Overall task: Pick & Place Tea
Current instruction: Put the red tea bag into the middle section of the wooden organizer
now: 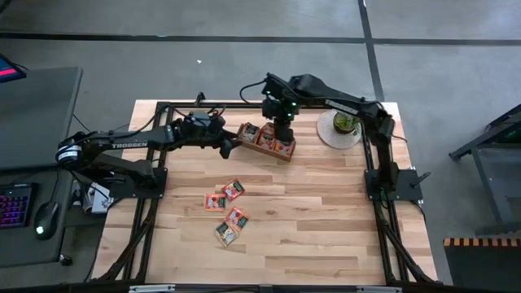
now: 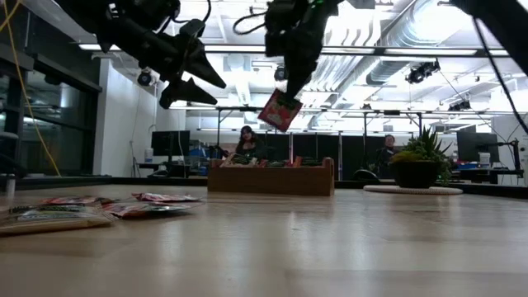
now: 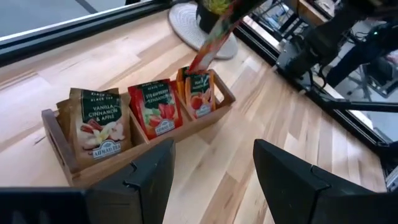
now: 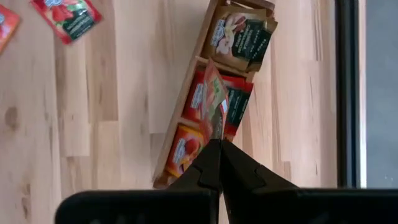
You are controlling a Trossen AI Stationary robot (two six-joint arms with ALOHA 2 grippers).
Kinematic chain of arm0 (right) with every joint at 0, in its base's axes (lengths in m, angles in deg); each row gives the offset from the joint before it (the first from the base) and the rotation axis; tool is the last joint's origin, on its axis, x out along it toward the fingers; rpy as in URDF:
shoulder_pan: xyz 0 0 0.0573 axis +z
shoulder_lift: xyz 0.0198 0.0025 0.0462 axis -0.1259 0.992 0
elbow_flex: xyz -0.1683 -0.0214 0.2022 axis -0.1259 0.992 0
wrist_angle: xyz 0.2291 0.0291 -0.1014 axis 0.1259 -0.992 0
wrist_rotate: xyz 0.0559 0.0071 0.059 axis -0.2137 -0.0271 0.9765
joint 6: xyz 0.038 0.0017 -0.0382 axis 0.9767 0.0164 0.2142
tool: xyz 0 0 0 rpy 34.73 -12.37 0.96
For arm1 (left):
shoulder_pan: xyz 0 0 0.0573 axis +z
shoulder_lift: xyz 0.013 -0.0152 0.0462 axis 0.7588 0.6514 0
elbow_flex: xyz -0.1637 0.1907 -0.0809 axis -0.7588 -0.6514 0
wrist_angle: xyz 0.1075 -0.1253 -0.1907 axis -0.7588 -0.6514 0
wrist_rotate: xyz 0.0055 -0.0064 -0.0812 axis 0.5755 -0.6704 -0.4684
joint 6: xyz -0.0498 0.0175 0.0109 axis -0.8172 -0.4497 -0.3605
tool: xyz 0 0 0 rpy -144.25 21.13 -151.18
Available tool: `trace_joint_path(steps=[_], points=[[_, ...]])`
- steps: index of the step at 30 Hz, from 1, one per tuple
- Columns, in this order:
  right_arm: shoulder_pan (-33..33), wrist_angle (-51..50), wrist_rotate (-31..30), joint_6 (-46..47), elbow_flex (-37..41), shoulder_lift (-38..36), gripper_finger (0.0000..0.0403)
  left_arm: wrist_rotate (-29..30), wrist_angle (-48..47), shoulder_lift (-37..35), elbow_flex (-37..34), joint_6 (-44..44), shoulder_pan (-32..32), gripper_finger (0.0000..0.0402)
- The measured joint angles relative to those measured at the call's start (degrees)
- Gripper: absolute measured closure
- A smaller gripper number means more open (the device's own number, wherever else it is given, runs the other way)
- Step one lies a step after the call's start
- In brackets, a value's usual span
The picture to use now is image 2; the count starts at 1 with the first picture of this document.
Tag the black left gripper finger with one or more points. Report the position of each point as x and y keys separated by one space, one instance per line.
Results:
x=200 y=64
x=181 y=94

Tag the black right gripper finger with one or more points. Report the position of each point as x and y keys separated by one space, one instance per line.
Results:
x=299 y=74

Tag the red tea packet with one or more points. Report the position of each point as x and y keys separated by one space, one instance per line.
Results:
x=278 y=111
x=165 y=197
x=274 y=163

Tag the beige tea packet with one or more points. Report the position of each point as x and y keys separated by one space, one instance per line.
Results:
x=231 y=161
x=53 y=224

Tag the orange tea packet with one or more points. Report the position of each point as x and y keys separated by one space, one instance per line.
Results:
x=78 y=201
x=140 y=209
x=297 y=161

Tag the wooden three-slot organizer box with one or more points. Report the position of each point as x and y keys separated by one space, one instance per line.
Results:
x=268 y=181

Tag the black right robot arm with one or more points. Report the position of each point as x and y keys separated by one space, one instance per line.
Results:
x=507 y=24

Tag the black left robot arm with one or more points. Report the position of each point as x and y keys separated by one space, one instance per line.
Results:
x=103 y=16

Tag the black round ceiling fixture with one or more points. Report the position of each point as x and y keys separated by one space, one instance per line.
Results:
x=280 y=73

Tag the black computer monitor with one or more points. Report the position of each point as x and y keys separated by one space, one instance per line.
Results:
x=170 y=143
x=474 y=146

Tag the white cup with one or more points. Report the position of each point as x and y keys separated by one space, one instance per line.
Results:
x=149 y=154

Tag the black partition panels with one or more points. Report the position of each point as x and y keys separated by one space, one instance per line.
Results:
x=321 y=154

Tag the person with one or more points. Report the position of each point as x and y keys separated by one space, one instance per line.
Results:
x=249 y=144
x=387 y=154

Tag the black office chair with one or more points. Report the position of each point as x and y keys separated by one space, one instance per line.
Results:
x=365 y=175

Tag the black ceiling spotlight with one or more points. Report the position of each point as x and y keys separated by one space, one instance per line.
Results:
x=460 y=106
x=422 y=71

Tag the potted succulent plant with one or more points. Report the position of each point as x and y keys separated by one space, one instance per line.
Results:
x=414 y=175

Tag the small potted plant on plate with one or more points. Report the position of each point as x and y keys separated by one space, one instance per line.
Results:
x=412 y=190

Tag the blue plastic bin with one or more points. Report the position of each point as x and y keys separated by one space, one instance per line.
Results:
x=468 y=166

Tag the white container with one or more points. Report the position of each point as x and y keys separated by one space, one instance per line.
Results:
x=484 y=158

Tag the black background desk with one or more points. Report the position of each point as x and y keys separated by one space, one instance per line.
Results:
x=495 y=171

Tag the white ceiling camera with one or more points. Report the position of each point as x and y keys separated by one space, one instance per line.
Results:
x=145 y=77

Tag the black aluminium table frame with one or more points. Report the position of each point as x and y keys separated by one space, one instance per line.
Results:
x=165 y=181

